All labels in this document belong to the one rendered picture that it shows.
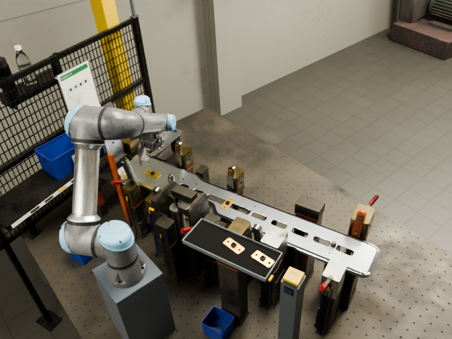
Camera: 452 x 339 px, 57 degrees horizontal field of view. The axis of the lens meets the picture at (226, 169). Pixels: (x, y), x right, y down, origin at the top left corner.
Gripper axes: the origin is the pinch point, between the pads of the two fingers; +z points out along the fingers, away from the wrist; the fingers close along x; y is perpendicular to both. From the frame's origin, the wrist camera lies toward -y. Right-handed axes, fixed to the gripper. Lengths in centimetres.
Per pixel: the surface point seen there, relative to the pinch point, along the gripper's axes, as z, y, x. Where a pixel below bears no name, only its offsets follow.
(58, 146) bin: 1, -51, -16
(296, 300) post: 3, 99, -37
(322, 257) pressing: 10, 98, -8
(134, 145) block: 8.5, -23.5, 12.8
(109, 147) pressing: 1.7, -26.7, -1.9
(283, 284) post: -3, 93, -37
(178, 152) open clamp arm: 4.3, 6.2, 15.6
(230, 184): 9.7, 40.9, 12.1
